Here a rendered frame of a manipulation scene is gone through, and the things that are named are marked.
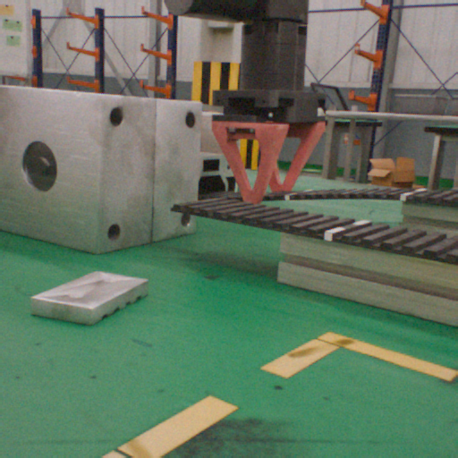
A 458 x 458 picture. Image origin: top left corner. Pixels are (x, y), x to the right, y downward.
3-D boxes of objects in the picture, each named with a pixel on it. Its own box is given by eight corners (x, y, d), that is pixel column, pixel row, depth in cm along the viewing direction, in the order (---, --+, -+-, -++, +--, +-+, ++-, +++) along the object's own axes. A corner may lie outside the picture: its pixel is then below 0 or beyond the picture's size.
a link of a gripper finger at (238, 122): (207, 204, 56) (209, 97, 54) (249, 196, 62) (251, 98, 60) (273, 213, 53) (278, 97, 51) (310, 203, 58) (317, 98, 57)
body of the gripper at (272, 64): (208, 112, 54) (209, 18, 53) (267, 113, 63) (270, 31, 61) (274, 114, 51) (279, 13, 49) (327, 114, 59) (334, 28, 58)
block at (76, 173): (215, 229, 48) (222, 103, 46) (97, 255, 38) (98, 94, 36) (129, 212, 53) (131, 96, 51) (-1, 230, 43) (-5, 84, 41)
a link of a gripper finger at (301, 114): (223, 201, 58) (224, 97, 56) (261, 193, 64) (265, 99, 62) (287, 209, 55) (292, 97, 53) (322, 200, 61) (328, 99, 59)
